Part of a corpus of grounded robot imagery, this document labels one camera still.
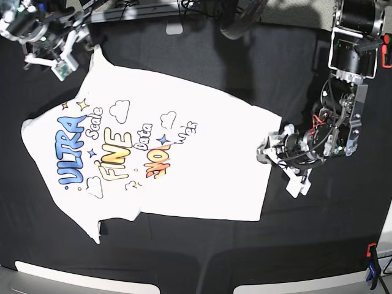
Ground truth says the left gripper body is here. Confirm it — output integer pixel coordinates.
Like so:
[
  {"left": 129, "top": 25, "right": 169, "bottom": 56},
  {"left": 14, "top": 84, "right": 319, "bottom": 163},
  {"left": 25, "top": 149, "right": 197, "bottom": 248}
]
[{"left": 257, "top": 124, "right": 312, "bottom": 197}]

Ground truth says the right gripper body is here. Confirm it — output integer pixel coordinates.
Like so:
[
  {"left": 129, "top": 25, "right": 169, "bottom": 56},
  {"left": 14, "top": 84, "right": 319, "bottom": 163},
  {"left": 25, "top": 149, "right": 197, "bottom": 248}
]
[{"left": 23, "top": 27, "right": 92, "bottom": 81}]

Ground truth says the white printed t-shirt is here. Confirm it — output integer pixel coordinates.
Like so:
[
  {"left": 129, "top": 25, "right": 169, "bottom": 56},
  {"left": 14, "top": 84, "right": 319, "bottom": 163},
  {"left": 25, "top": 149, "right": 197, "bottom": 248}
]
[{"left": 21, "top": 46, "right": 282, "bottom": 242}]

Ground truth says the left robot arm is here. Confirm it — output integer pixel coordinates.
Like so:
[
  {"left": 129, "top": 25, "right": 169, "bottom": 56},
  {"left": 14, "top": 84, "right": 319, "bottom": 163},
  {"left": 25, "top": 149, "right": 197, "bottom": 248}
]
[{"left": 257, "top": 1, "right": 391, "bottom": 198}]

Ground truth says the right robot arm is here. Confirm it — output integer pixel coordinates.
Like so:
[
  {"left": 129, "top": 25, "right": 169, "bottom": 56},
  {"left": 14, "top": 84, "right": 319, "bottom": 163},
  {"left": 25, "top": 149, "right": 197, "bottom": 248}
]
[{"left": 1, "top": 1, "right": 94, "bottom": 81}]

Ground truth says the black table cloth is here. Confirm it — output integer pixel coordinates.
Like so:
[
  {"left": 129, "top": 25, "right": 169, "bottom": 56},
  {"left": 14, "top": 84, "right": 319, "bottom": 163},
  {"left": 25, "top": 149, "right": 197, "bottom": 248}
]
[{"left": 1, "top": 19, "right": 391, "bottom": 293}]

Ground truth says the red clamp top right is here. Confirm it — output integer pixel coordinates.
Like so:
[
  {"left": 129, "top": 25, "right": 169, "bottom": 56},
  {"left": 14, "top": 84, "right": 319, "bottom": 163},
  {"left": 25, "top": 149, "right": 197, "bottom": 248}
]
[{"left": 381, "top": 34, "right": 391, "bottom": 69}]

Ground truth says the red blue clamp bottom right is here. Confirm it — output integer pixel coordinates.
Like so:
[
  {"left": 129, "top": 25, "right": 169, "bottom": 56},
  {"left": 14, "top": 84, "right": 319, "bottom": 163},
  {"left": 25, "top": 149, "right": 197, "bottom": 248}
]
[{"left": 366, "top": 243, "right": 380, "bottom": 290}]

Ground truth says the black red cable bundle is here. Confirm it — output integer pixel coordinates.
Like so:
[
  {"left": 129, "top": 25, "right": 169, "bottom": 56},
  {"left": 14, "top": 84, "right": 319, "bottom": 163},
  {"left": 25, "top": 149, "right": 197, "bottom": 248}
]
[{"left": 219, "top": 0, "right": 266, "bottom": 38}]

